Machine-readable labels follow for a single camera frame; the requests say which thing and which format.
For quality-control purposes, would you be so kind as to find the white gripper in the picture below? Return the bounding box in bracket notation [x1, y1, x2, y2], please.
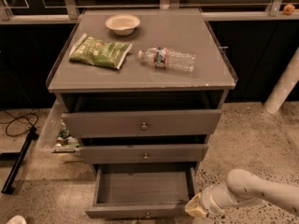
[185, 182, 233, 218]

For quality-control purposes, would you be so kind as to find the grey bottom drawer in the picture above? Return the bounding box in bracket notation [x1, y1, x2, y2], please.
[86, 162, 197, 219]

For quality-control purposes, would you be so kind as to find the grey drawer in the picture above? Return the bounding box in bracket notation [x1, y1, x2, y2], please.
[80, 144, 207, 164]
[62, 109, 221, 138]
[86, 162, 197, 219]

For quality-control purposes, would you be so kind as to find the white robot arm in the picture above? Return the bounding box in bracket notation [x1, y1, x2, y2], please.
[185, 48, 299, 217]

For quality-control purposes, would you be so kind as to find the grey middle drawer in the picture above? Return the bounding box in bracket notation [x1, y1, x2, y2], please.
[80, 144, 207, 164]

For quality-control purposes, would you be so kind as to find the grey top drawer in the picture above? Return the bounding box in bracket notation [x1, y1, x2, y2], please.
[62, 109, 221, 138]

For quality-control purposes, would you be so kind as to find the grey drawer cabinet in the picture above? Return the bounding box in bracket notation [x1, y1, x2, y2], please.
[46, 8, 239, 173]

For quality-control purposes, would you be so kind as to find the clear plastic water bottle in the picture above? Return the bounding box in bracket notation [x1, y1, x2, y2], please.
[138, 47, 195, 73]

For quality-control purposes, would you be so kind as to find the clear plastic storage bin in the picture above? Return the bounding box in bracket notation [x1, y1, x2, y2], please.
[36, 101, 79, 154]

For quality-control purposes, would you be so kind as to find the white object at floor edge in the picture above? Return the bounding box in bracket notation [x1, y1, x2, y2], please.
[7, 216, 27, 224]

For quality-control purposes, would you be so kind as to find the black metal stand leg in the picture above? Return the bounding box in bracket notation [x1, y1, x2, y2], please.
[1, 127, 38, 194]

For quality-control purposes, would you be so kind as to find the green chip bag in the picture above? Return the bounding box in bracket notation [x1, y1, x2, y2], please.
[68, 34, 133, 70]

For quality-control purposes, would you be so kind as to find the white paper bowl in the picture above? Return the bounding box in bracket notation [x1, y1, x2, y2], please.
[106, 14, 140, 36]

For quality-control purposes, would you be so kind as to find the orange small toy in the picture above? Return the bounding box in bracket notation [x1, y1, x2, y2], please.
[283, 4, 295, 15]

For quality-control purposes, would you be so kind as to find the black cable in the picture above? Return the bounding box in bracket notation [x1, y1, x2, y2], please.
[0, 109, 39, 138]

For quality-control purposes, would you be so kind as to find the metal window railing frame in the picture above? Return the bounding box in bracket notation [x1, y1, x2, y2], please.
[0, 0, 299, 24]

